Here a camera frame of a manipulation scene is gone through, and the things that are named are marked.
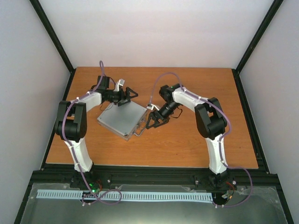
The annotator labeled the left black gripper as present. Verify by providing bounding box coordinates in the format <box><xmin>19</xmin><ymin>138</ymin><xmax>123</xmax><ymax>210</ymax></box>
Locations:
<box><xmin>107</xmin><ymin>89</ymin><xmax>138</xmax><ymax>109</ymax></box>

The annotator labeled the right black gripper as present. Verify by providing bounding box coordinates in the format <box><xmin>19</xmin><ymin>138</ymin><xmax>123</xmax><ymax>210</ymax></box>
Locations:
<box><xmin>146</xmin><ymin>102</ymin><xmax>180</xmax><ymax>129</ymax></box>

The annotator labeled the aluminium poker case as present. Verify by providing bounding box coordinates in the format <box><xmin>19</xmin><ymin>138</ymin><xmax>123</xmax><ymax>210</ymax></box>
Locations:
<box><xmin>97</xmin><ymin>101</ymin><xmax>147</xmax><ymax>141</ymax></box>

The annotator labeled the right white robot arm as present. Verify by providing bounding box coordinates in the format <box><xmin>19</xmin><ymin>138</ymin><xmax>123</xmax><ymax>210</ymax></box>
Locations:
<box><xmin>145</xmin><ymin>84</ymin><xmax>230</xmax><ymax>188</ymax></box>

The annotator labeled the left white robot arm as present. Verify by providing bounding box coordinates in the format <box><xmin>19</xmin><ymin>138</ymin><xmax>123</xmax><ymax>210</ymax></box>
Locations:
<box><xmin>54</xmin><ymin>87</ymin><xmax>138</xmax><ymax>188</ymax></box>

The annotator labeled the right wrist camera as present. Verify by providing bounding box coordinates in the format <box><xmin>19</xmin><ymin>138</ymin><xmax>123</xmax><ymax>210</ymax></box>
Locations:
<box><xmin>147</xmin><ymin>104</ymin><xmax>161</xmax><ymax>111</ymax></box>

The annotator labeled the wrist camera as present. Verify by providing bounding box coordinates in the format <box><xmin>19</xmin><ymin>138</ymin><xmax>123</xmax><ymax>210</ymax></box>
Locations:
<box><xmin>97</xmin><ymin>75</ymin><xmax>125</xmax><ymax>93</ymax></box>
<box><xmin>147</xmin><ymin>104</ymin><xmax>161</xmax><ymax>111</ymax></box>

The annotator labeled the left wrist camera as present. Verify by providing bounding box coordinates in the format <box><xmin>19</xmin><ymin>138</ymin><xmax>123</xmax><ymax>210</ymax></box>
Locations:
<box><xmin>97</xmin><ymin>75</ymin><xmax>125</xmax><ymax>93</ymax></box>

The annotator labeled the white slotted cable duct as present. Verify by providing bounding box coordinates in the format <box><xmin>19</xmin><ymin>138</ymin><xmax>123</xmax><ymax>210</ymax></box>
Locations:
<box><xmin>36</xmin><ymin>189</ymin><xmax>213</xmax><ymax>203</ymax></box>

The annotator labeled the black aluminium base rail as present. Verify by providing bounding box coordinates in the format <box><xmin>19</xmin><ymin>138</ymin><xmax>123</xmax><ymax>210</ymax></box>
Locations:
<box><xmin>29</xmin><ymin>164</ymin><xmax>280</xmax><ymax>192</ymax></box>

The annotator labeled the left black frame post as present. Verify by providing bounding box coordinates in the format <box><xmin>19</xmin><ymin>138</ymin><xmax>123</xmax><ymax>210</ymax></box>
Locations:
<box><xmin>29</xmin><ymin>0</ymin><xmax>75</xmax><ymax>73</ymax></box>

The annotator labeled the black frame post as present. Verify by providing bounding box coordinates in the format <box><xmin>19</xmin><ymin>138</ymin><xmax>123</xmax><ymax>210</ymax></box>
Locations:
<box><xmin>29</xmin><ymin>0</ymin><xmax>75</xmax><ymax>73</ymax></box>
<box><xmin>235</xmin><ymin>0</ymin><xmax>285</xmax><ymax>72</ymax></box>

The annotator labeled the right black frame post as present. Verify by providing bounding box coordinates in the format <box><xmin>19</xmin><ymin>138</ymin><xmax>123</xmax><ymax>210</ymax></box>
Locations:
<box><xmin>235</xmin><ymin>0</ymin><xmax>285</xmax><ymax>72</ymax></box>

